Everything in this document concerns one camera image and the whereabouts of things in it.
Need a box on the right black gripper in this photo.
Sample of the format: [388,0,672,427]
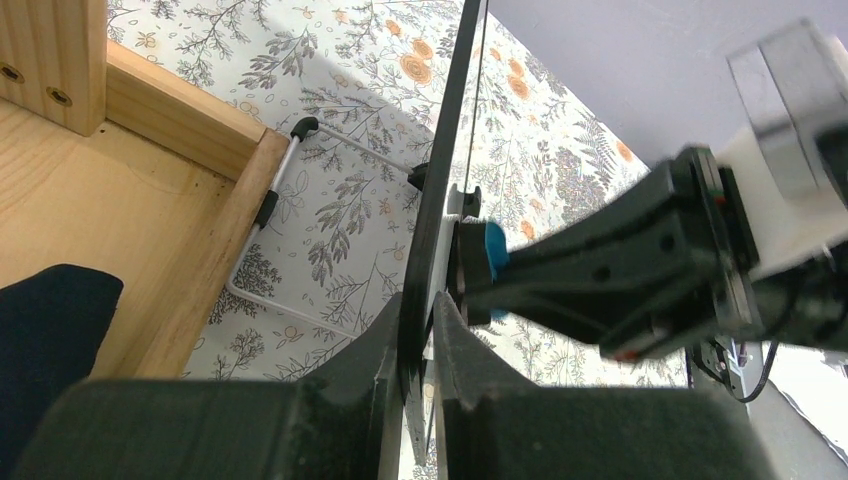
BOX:
[468,146,762,361]

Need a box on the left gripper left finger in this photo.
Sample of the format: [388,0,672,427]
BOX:
[13,296,402,479]

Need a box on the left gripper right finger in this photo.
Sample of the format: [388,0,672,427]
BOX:
[432,292,775,479]

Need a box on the white whiteboard black frame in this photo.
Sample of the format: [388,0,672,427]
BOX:
[397,1,488,465]

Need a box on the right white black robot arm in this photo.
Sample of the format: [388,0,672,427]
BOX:
[434,20,847,479]

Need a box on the metal whiteboard stand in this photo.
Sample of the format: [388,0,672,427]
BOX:
[225,116,482,340]

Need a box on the navy tank top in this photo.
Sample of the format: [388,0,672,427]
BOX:
[1,264,124,473]

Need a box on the wooden clothes rack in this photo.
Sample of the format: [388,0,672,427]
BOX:
[1,1,289,378]

